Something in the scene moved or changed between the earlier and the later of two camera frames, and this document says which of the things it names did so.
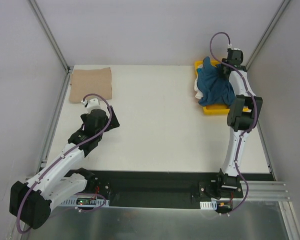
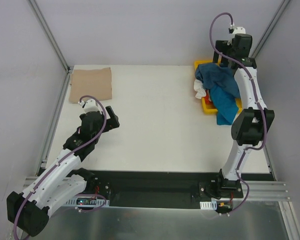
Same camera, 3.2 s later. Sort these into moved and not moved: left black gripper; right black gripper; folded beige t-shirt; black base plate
Moved: right black gripper
Not moved: black base plate; left black gripper; folded beige t-shirt
